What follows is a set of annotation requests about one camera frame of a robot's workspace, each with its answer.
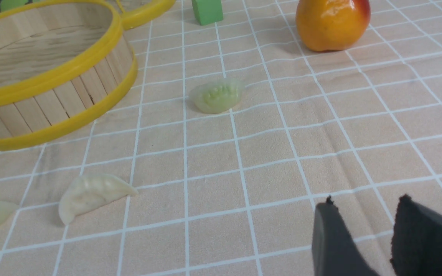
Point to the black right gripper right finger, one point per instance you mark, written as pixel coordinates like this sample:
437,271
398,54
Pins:
416,245

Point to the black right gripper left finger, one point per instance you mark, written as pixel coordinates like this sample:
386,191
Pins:
334,251

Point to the pale green dumpling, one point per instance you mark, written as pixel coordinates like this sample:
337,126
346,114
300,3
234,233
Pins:
217,96

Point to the white dumpling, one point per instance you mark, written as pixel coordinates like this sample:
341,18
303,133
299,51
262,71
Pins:
91,191

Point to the bamboo steamer lid yellow rim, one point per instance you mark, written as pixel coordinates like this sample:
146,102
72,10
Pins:
136,13

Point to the bamboo steamer tray yellow rim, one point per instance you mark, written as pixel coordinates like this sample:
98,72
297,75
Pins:
63,64

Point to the beige checkered tablecloth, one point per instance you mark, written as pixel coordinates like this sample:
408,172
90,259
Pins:
233,193

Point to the orange yellow toy pear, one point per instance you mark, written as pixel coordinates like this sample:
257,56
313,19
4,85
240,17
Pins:
332,25

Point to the green cube block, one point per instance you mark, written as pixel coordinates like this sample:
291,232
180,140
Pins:
207,11

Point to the green watermelon toy ball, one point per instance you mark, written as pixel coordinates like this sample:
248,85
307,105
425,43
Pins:
11,4

